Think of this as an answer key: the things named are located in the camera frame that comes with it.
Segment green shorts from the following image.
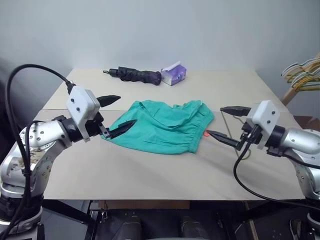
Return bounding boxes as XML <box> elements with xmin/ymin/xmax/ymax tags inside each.
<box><xmin>99</xmin><ymin>99</ymin><xmax>216</xmax><ymax>155</ymax></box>

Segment thin wire clothes hanger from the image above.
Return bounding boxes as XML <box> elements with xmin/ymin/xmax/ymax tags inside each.
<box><xmin>219</xmin><ymin>111</ymin><xmax>251</xmax><ymax>161</ymax></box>

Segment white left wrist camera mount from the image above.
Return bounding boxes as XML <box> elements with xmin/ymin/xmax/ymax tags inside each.
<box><xmin>66</xmin><ymin>85</ymin><xmax>101</xmax><ymax>143</ymax></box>

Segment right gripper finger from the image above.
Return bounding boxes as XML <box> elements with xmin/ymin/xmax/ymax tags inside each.
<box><xmin>206</xmin><ymin>129</ymin><xmax>243</xmax><ymax>151</ymax></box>
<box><xmin>219</xmin><ymin>106</ymin><xmax>252</xmax><ymax>118</ymax></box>

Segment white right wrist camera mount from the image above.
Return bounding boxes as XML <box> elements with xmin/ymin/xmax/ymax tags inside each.
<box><xmin>246</xmin><ymin>99</ymin><xmax>278</xmax><ymax>150</ymax></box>

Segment white coated wire hanger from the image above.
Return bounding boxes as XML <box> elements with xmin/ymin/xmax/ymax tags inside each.
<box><xmin>281</xmin><ymin>51</ymin><xmax>320</xmax><ymax>81</ymax></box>

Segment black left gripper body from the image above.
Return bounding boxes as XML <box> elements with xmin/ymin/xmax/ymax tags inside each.
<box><xmin>84</xmin><ymin>112</ymin><xmax>105</xmax><ymax>138</ymax></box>

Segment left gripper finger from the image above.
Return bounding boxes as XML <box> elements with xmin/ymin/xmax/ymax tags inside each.
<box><xmin>96</xmin><ymin>94</ymin><xmax>122</xmax><ymax>109</ymax></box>
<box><xmin>99</xmin><ymin>119</ymin><xmax>138</xmax><ymax>140</ymax></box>

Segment purple tissue box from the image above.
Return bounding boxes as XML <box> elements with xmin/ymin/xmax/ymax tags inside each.
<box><xmin>160</xmin><ymin>60</ymin><xmax>189</xmax><ymax>87</ymax></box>

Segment folded dark purple umbrella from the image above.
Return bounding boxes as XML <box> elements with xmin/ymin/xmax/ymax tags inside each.
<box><xmin>102</xmin><ymin>66</ymin><xmax>163</xmax><ymax>87</ymax></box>

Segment brown wooden furniture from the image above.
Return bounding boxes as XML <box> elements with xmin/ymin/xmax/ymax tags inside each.
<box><xmin>292</xmin><ymin>114</ymin><xmax>320</xmax><ymax>131</ymax></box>

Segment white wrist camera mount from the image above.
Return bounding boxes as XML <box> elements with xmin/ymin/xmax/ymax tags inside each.
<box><xmin>246</xmin><ymin>99</ymin><xmax>278</xmax><ymax>150</ymax></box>
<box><xmin>66</xmin><ymin>85</ymin><xmax>101</xmax><ymax>143</ymax></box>

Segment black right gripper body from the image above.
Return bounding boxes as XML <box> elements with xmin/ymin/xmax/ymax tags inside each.
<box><xmin>236</xmin><ymin>121</ymin><xmax>263</xmax><ymax>151</ymax></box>

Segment yellow coated wire hanger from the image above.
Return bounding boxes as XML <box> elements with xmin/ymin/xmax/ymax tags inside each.
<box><xmin>286</xmin><ymin>58</ymin><xmax>320</xmax><ymax>91</ymax></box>

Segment light wooden rack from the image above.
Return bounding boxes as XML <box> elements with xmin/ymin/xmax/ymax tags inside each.
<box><xmin>281</xmin><ymin>51</ymin><xmax>320</xmax><ymax>106</ymax></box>

